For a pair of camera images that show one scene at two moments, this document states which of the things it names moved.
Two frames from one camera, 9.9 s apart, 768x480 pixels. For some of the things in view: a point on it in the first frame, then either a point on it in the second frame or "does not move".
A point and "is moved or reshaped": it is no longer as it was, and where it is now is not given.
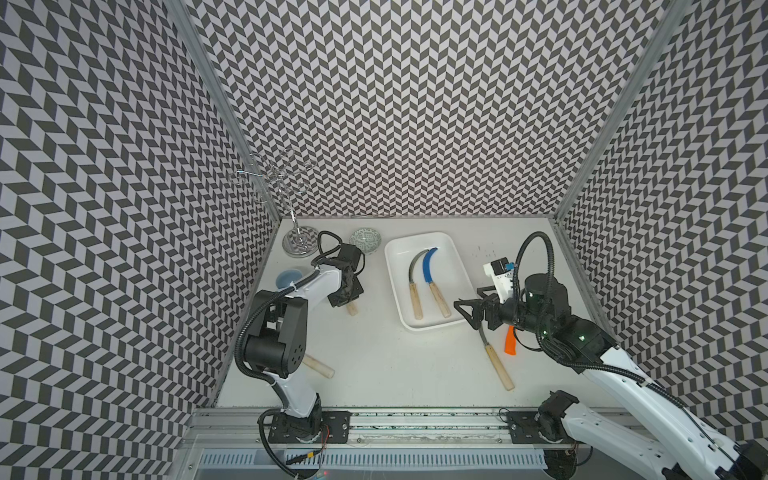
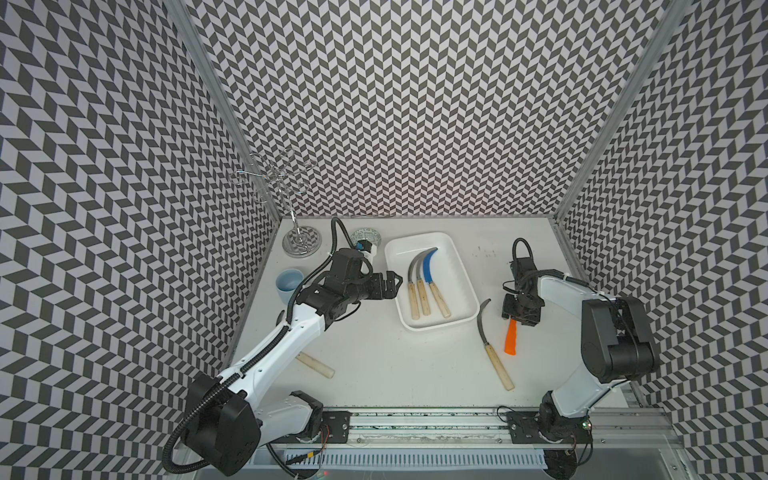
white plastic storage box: x=427 y=279 does not move
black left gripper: x=358 y=289 -> x=379 y=292
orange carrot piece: x=510 y=346 does not move
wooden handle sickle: x=353 y=309 is moved or reshaped
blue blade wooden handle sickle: x=434 y=288 does not move
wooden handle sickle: x=413 y=289 does not move
